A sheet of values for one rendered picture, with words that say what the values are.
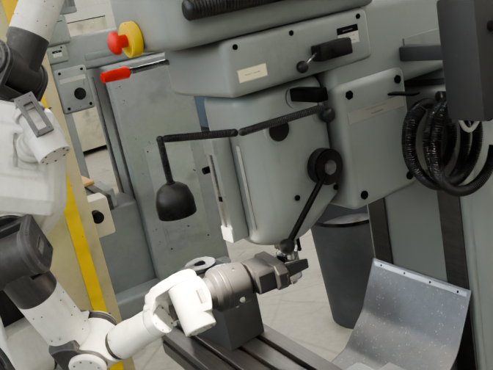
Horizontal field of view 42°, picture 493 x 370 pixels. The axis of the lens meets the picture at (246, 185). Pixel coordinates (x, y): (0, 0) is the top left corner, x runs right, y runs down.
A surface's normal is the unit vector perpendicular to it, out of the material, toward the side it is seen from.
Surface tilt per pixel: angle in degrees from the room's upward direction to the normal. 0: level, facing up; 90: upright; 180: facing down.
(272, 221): 104
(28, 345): 81
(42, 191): 58
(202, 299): 53
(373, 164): 90
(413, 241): 90
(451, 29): 90
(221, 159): 90
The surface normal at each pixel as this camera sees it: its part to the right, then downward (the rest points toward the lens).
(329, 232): -0.59, 0.40
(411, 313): -0.83, -0.15
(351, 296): -0.40, 0.40
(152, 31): -0.77, 0.33
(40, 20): 0.68, 0.16
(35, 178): 0.51, -0.45
